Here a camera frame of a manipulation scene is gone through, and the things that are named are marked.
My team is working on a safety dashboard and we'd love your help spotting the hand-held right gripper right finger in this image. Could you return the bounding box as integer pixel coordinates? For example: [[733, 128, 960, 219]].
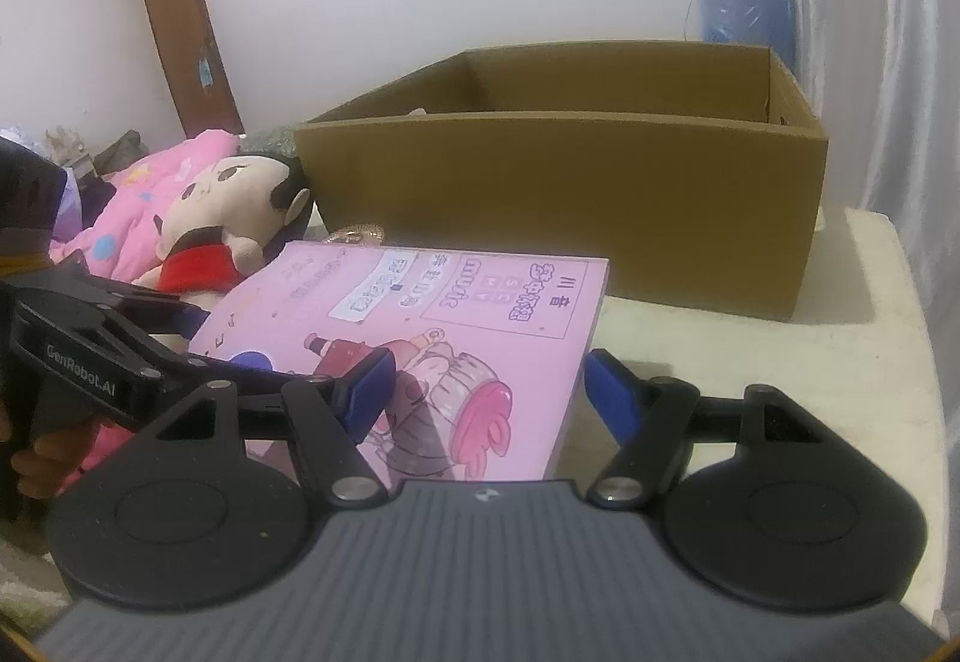
[[585, 348, 826, 511]]

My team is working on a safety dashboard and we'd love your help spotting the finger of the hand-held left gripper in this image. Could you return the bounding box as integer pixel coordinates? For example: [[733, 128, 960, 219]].
[[90, 272, 208, 339], [146, 351, 302, 419]]

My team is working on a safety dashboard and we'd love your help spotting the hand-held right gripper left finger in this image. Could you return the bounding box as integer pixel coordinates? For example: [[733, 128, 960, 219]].
[[154, 345, 397, 507]]

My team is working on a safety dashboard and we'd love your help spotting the plush doll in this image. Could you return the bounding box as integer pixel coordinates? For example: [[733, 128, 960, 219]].
[[133, 148, 312, 318]]

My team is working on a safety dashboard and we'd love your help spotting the pink illustrated book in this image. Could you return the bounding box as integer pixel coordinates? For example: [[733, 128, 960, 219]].
[[187, 239, 610, 483]]

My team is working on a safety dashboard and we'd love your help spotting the round gold ridged disc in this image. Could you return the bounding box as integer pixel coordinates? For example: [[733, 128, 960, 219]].
[[326, 221, 387, 245]]

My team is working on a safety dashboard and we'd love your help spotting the brown cardboard box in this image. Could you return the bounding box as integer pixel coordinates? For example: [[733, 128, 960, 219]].
[[294, 43, 830, 322]]

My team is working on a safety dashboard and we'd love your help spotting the person's left forearm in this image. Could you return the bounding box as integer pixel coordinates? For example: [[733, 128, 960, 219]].
[[0, 136, 70, 275]]

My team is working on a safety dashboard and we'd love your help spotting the cream desktop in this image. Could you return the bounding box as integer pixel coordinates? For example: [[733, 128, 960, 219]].
[[300, 204, 953, 595]]

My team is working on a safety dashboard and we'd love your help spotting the person's left hand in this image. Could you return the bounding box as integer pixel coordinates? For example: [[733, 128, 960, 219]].
[[10, 433, 95, 499]]

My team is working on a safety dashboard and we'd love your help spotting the pink printed blanket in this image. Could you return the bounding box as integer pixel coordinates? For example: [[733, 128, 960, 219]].
[[45, 130, 252, 483]]

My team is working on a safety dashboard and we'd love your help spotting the light purple cloth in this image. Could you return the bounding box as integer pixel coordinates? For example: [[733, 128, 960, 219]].
[[49, 171, 82, 243]]

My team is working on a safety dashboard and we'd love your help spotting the dark olive bag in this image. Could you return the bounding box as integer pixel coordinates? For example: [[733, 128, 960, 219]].
[[94, 130, 143, 176]]

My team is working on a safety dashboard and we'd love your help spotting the green patterned cloth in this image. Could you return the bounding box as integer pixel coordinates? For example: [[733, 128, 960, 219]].
[[240, 126, 301, 158]]

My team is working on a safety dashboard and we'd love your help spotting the beige decorative object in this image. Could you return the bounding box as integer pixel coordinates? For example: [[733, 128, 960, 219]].
[[41, 126, 95, 172]]

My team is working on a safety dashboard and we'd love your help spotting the brown wooden door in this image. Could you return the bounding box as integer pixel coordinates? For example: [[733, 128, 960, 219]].
[[131, 0, 247, 142]]

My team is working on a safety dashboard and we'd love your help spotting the blue water jug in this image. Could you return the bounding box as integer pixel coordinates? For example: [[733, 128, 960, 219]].
[[694, 0, 797, 67]]

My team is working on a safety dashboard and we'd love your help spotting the white curtain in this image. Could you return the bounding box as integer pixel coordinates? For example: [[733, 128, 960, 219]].
[[769, 0, 960, 273]]

